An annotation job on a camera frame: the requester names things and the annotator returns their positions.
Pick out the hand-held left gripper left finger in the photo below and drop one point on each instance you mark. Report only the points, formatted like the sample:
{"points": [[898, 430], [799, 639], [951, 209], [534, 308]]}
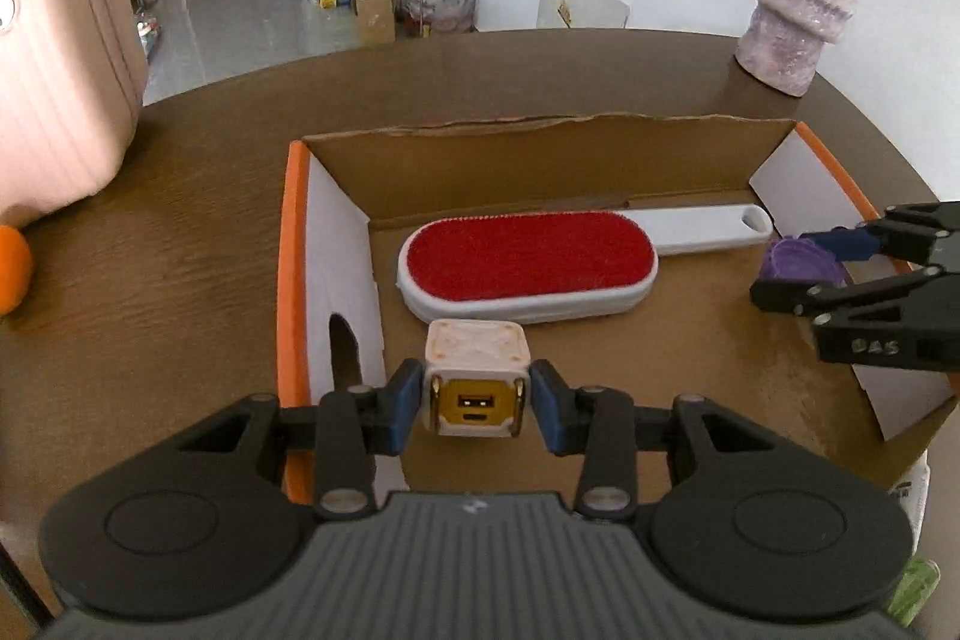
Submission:
{"points": [[401, 404]]}

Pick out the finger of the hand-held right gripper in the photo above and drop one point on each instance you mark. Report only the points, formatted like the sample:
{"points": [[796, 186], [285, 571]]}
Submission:
{"points": [[844, 242], [795, 296]]}

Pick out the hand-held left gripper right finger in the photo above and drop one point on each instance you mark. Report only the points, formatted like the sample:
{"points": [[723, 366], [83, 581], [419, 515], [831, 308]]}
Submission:
{"points": [[551, 411]]}

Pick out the purple round object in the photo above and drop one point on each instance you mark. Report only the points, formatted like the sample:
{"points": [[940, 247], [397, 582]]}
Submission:
{"points": [[795, 263]]}

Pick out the white cube charger plug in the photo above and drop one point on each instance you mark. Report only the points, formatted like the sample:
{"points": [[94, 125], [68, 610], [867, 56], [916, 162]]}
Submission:
{"points": [[476, 377]]}

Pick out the cardboard box with red sides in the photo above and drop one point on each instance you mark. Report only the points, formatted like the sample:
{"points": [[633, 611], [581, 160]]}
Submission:
{"points": [[675, 370]]}

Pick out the red and white lint brush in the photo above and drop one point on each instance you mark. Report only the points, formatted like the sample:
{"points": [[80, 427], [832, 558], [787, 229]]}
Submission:
{"points": [[525, 257]]}

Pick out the green translucent object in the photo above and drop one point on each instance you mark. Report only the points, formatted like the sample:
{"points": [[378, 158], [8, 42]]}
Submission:
{"points": [[915, 591]]}

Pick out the small brown cardboard box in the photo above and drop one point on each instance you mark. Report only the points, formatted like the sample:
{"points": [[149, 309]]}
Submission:
{"points": [[375, 14]]}

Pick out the orange fruit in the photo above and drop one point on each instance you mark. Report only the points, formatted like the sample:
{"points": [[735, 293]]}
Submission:
{"points": [[13, 269]]}

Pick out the pink suitcase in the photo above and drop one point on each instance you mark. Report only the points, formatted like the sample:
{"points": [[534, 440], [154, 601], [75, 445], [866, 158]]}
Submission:
{"points": [[60, 48]]}

